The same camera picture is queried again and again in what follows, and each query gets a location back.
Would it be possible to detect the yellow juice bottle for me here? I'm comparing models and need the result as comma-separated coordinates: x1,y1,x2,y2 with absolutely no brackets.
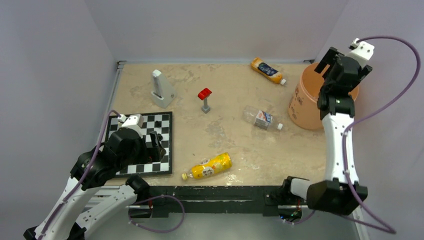
181,152,233,181

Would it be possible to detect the orange bottle blue label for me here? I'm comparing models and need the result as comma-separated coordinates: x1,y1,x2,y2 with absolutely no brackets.
250,57,287,86

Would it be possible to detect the clear bottle white label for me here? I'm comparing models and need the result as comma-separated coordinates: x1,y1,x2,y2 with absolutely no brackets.
242,105,284,131

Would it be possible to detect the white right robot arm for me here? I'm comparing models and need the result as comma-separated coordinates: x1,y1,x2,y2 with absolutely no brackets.
280,38,375,216

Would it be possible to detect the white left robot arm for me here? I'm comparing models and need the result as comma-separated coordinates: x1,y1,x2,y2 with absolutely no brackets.
23,114,166,240

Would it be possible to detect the orange plastic bin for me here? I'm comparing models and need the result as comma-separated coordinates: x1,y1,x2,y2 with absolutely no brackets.
287,61,360,131

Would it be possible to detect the black white chessboard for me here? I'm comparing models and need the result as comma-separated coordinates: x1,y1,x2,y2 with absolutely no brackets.
115,111,173,178

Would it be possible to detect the white metronome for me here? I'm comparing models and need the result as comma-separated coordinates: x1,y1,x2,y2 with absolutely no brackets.
150,69,177,109

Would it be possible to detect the red grey toy stand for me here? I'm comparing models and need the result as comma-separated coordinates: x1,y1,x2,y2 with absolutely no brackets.
197,88,212,114

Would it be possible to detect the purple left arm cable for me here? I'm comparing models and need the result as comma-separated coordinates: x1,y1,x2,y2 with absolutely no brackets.
34,109,125,240

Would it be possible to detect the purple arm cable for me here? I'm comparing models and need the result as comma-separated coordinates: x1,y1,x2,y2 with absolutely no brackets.
34,109,125,240
284,36,422,235

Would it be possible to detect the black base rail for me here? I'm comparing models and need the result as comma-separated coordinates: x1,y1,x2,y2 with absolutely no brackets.
127,185,314,219

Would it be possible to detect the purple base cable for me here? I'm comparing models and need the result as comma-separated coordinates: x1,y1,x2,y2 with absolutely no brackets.
128,194,185,233

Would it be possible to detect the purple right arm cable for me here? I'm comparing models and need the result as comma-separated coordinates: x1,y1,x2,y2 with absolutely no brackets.
284,36,422,235

